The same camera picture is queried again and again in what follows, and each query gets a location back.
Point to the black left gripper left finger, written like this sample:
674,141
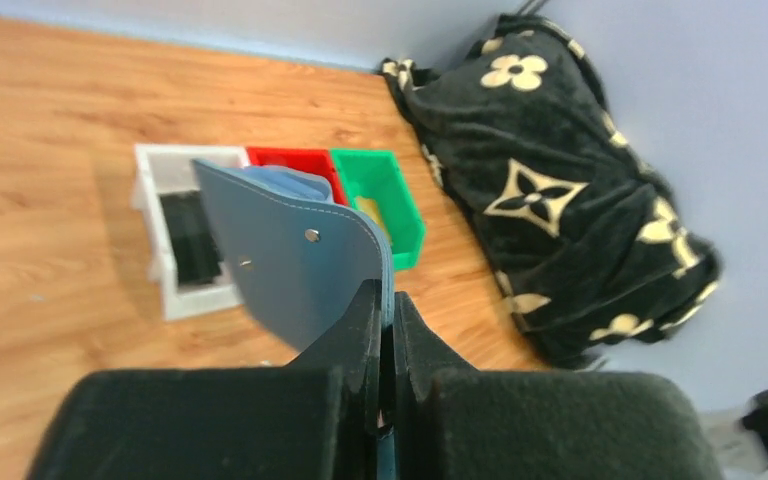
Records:
313,418

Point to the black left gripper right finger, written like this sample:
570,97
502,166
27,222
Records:
454,421

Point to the blue card holder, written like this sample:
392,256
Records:
295,255

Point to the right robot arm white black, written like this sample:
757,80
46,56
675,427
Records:
739,438

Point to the black floral blanket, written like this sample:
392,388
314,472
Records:
582,235

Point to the green plastic bin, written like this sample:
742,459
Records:
377,174

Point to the red plastic bin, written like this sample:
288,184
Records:
309,161

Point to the white plastic bin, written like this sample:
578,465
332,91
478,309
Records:
166,169

